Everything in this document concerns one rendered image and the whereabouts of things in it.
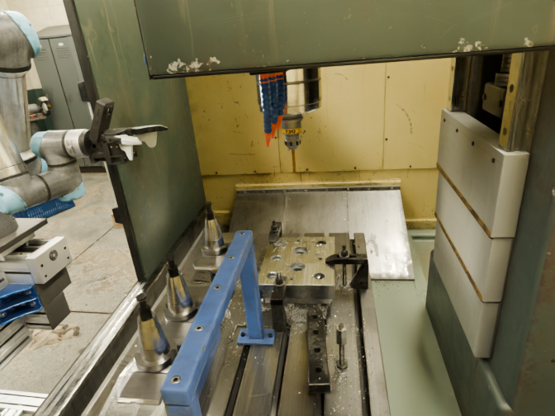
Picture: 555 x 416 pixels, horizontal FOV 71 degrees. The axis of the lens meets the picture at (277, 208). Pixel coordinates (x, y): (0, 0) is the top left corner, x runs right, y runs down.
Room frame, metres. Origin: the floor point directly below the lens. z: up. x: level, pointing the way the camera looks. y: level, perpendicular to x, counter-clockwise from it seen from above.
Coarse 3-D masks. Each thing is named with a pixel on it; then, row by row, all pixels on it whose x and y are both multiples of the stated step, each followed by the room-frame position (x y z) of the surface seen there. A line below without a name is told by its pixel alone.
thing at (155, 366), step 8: (136, 352) 0.47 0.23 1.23; (168, 352) 0.46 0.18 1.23; (176, 352) 0.47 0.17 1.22; (136, 360) 0.45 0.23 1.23; (160, 360) 0.45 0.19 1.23; (168, 360) 0.45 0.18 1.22; (144, 368) 0.44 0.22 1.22; (152, 368) 0.44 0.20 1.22; (160, 368) 0.44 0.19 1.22; (168, 368) 0.45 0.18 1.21
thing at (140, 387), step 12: (144, 372) 0.44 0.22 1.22; (156, 372) 0.44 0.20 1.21; (120, 384) 0.42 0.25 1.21; (132, 384) 0.42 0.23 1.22; (144, 384) 0.41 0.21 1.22; (156, 384) 0.41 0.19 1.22; (120, 396) 0.40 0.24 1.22; (132, 396) 0.39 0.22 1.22; (144, 396) 0.39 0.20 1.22; (156, 396) 0.39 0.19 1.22
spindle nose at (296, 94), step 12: (288, 72) 0.92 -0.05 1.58; (300, 72) 0.92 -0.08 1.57; (312, 72) 0.94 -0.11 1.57; (288, 84) 0.92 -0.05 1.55; (300, 84) 0.92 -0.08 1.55; (312, 84) 0.94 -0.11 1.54; (288, 96) 0.92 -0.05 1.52; (300, 96) 0.92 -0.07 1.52; (312, 96) 0.94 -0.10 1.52; (288, 108) 0.92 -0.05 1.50; (300, 108) 0.92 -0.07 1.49; (312, 108) 0.94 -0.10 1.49
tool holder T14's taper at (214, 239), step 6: (210, 222) 0.78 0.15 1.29; (216, 222) 0.79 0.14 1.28; (210, 228) 0.78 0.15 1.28; (216, 228) 0.78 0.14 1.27; (210, 234) 0.78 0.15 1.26; (216, 234) 0.78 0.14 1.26; (210, 240) 0.77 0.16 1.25; (216, 240) 0.77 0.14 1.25; (222, 240) 0.79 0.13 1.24; (210, 246) 0.77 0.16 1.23; (216, 246) 0.77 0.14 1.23
